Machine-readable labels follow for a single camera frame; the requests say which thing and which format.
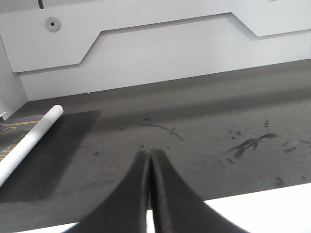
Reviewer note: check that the black mat with gold print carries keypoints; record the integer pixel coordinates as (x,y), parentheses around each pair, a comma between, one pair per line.
(13,130)

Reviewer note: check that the white baffle panel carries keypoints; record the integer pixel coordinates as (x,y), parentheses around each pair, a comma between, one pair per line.
(47,34)

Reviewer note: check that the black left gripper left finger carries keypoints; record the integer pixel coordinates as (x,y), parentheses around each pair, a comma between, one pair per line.
(124,210)

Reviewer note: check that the white rolled paper tube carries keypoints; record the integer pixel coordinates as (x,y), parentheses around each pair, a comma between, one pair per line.
(23,148)

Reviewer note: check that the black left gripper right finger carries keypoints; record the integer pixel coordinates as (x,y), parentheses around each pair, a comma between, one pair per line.
(176,207)

